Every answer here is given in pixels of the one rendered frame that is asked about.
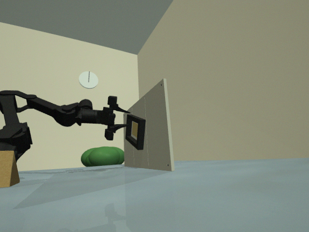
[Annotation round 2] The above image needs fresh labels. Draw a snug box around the grey flat panel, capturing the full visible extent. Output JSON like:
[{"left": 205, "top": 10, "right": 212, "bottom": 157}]
[{"left": 123, "top": 78, "right": 175, "bottom": 172}]

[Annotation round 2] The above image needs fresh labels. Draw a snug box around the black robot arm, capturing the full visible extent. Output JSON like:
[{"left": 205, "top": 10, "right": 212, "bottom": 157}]
[{"left": 0, "top": 90, "right": 115, "bottom": 162}]

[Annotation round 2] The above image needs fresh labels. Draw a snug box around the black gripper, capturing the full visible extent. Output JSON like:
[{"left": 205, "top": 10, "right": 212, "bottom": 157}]
[{"left": 94, "top": 96, "right": 130, "bottom": 141}]

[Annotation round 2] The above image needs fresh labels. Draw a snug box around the black picture frame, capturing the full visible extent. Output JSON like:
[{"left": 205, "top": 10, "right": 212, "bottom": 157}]
[{"left": 125, "top": 114, "right": 146, "bottom": 150}]

